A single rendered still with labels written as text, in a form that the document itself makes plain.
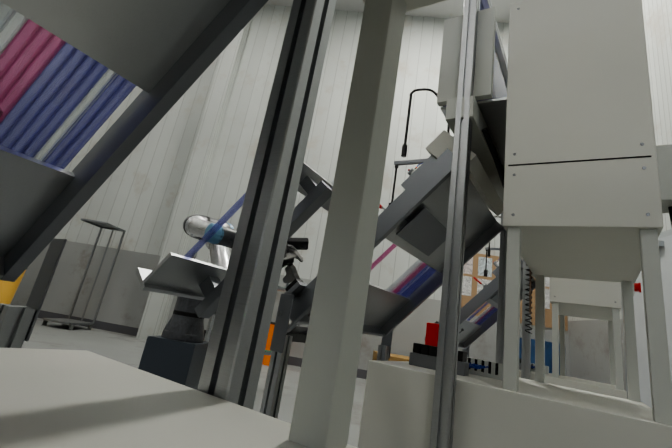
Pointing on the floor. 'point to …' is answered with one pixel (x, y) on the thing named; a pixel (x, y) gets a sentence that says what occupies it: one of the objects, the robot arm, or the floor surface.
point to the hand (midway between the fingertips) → (303, 274)
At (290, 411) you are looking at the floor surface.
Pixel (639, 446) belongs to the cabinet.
